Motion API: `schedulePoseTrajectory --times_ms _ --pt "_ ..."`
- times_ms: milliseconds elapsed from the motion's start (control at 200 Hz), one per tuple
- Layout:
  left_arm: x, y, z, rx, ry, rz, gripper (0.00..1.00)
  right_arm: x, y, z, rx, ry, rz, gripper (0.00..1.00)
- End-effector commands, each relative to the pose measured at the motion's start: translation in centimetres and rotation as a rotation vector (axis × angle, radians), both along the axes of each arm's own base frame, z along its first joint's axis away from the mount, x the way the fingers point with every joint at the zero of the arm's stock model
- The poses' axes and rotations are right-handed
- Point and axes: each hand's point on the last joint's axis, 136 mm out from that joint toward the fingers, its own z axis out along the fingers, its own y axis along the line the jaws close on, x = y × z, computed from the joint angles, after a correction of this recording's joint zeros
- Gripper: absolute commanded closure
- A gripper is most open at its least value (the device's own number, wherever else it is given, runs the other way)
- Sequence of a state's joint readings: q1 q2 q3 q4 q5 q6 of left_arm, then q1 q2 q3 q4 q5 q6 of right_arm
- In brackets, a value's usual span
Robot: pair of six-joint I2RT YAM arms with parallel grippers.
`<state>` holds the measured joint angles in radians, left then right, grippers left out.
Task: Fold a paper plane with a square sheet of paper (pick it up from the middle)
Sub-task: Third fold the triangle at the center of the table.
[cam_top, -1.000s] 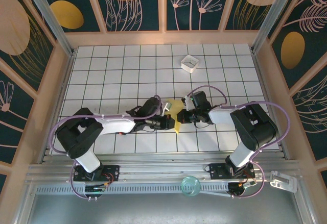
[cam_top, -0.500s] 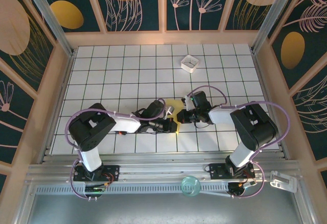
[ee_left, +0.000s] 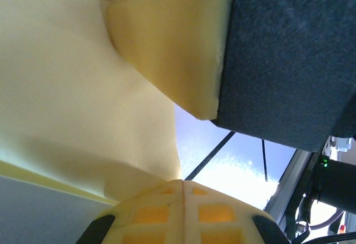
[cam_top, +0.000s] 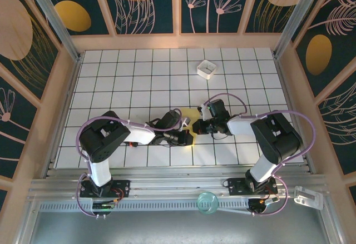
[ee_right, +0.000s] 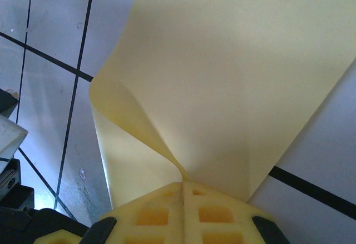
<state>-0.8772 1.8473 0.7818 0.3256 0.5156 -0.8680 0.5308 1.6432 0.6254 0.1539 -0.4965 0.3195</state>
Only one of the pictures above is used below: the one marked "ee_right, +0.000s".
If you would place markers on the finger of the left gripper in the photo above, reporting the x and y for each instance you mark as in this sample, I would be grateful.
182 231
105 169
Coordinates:
64 238

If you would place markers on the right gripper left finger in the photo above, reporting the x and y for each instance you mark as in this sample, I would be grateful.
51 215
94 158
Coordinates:
150 216

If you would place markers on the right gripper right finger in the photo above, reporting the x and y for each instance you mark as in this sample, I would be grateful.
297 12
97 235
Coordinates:
217 216

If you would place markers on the yellow square paper sheet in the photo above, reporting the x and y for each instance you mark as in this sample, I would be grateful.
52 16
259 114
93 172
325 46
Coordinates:
222 60

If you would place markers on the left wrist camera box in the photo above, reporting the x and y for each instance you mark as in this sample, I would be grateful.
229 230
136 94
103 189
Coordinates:
11 135

